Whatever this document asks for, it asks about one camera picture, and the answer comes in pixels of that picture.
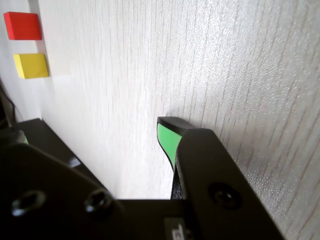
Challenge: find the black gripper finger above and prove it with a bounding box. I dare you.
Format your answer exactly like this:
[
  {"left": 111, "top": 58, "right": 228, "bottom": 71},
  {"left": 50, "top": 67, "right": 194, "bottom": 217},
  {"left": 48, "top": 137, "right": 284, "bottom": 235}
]
[
  {"left": 156, "top": 116, "right": 287, "bottom": 240},
  {"left": 0, "top": 129, "right": 131, "bottom": 240}
]

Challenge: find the yellow wooden cube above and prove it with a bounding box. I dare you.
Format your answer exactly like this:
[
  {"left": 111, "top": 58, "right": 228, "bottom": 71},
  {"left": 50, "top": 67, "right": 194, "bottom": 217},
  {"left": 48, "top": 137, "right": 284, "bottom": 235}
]
[{"left": 13, "top": 52, "right": 50, "bottom": 80}]

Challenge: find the red wooden cube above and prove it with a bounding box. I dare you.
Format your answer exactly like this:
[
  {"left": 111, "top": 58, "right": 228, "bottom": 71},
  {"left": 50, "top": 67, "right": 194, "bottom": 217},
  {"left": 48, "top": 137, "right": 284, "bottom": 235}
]
[{"left": 3, "top": 11, "right": 43, "bottom": 41}]

